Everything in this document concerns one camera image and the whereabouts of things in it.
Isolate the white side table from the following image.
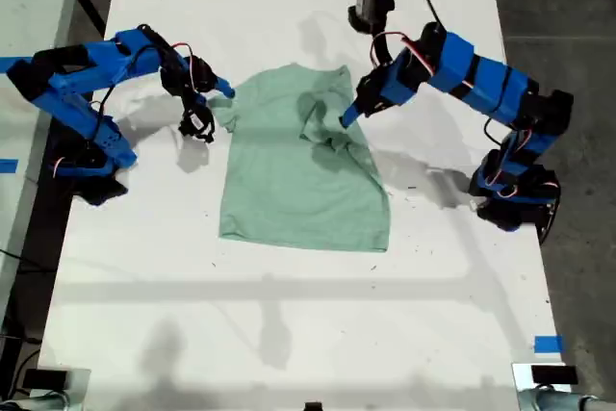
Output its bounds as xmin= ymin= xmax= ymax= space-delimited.
xmin=0 ymin=0 xmax=89 ymax=321

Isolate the pale green T-shirt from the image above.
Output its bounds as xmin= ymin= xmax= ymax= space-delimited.
xmin=205 ymin=63 xmax=391 ymax=254

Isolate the black metal bar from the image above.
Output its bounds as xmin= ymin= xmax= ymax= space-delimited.
xmin=76 ymin=0 xmax=108 ymax=39

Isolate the black table clamp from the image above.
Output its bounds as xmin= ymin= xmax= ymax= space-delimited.
xmin=537 ymin=201 xmax=563 ymax=244

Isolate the small black box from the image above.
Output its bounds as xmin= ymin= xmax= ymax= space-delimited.
xmin=530 ymin=365 xmax=578 ymax=387
xmin=22 ymin=368 xmax=69 ymax=391

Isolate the square blue tape patch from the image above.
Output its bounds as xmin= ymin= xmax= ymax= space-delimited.
xmin=533 ymin=335 xmax=564 ymax=354

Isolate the black camera stalk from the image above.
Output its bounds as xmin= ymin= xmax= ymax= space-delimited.
xmin=372 ymin=28 xmax=394 ymax=68
xmin=180 ymin=90 xmax=208 ymax=116

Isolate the black floor cable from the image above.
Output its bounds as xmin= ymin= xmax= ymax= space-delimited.
xmin=0 ymin=247 xmax=30 ymax=270
xmin=9 ymin=347 xmax=42 ymax=396

